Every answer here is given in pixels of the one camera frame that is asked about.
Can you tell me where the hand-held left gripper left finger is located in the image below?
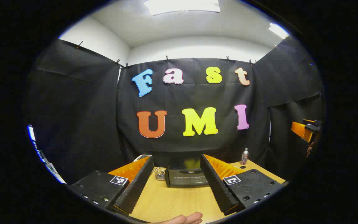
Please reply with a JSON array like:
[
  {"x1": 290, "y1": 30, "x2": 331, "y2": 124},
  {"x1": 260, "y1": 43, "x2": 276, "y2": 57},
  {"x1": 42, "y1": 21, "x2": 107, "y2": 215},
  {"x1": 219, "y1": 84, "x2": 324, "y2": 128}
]
[{"x1": 68, "y1": 155, "x2": 155, "y2": 216}]

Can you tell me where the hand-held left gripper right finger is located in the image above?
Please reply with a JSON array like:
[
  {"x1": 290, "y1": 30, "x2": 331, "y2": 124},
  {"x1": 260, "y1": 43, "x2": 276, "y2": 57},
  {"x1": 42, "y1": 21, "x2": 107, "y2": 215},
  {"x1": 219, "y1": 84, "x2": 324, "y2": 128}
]
[{"x1": 200, "y1": 153, "x2": 289, "y2": 216}]

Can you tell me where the black electric oven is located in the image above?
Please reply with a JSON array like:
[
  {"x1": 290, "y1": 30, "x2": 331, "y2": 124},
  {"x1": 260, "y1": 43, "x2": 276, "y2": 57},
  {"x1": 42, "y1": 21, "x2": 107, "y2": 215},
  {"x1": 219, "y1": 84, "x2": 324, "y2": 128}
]
[{"x1": 165, "y1": 158, "x2": 212, "y2": 187}]

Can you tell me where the ceiling light panel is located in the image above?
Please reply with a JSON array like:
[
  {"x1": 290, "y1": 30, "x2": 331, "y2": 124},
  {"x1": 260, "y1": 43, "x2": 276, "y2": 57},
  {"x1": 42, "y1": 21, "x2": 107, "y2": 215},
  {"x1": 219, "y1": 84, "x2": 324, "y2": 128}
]
[
  {"x1": 268, "y1": 22, "x2": 290, "y2": 39},
  {"x1": 144, "y1": 0, "x2": 220, "y2": 16}
]

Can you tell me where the small metal wire basket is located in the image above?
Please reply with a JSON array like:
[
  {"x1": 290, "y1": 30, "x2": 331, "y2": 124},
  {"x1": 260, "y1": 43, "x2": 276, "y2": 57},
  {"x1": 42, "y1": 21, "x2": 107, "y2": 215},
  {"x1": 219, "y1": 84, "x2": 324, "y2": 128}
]
[{"x1": 154, "y1": 167, "x2": 166, "y2": 181}]

